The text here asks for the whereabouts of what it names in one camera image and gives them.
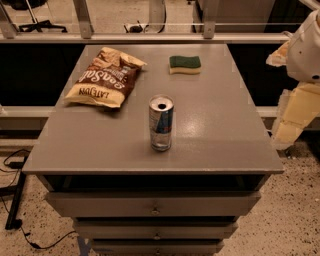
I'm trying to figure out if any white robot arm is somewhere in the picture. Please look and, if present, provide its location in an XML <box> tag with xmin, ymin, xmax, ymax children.
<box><xmin>266</xmin><ymin>10</ymin><xmax>320</xmax><ymax>150</ymax></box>

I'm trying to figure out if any red bull can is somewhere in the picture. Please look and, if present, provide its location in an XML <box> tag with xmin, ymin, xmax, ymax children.
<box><xmin>149</xmin><ymin>94</ymin><xmax>174</xmax><ymax>151</ymax></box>

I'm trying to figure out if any grey drawer cabinet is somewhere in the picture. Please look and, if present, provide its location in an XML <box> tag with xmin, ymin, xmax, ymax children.
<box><xmin>24</xmin><ymin>44</ymin><xmax>282</xmax><ymax>256</ymax></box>

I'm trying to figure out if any green yellow sponge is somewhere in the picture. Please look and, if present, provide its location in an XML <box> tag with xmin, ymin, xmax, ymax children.
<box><xmin>169</xmin><ymin>55</ymin><xmax>201</xmax><ymax>74</ymax></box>

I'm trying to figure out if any sea salt chips bag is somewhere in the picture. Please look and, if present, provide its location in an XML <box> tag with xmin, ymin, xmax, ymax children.
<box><xmin>65</xmin><ymin>47</ymin><xmax>145</xmax><ymax>108</ymax></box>

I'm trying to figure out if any top drawer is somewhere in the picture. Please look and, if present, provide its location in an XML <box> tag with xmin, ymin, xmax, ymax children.
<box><xmin>46</xmin><ymin>191</ymin><xmax>261</xmax><ymax>218</ymax></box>

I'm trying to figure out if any drawer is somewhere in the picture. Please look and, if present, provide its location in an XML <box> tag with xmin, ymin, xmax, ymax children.
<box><xmin>92</xmin><ymin>239</ymin><xmax>224</xmax><ymax>256</ymax></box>
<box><xmin>73</xmin><ymin>219</ymin><xmax>238</xmax><ymax>240</ymax></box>
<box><xmin>46</xmin><ymin>191</ymin><xmax>261</xmax><ymax>218</ymax></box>

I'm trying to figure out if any middle drawer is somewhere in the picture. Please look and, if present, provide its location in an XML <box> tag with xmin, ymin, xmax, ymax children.
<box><xmin>73</xmin><ymin>219</ymin><xmax>238</xmax><ymax>240</ymax></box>

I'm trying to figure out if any bottom drawer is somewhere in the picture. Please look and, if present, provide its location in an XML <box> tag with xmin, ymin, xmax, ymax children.
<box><xmin>92</xmin><ymin>239</ymin><xmax>224</xmax><ymax>256</ymax></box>

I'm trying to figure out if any black chair base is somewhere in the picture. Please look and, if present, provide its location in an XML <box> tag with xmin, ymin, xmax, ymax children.
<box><xmin>18</xmin><ymin>0</ymin><xmax>68</xmax><ymax>34</ymax></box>

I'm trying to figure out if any black metal stand leg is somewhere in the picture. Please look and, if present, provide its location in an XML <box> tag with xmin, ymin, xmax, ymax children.
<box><xmin>4</xmin><ymin>162</ymin><xmax>26</xmax><ymax>230</ymax></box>

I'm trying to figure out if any black floor cable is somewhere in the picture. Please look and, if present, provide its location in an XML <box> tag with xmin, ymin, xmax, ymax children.
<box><xmin>0</xmin><ymin>148</ymin><xmax>78</xmax><ymax>251</ymax></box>

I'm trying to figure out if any metal railing frame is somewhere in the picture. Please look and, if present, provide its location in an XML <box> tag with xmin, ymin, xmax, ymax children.
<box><xmin>0</xmin><ymin>0</ymin><xmax>291</xmax><ymax>45</ymax></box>

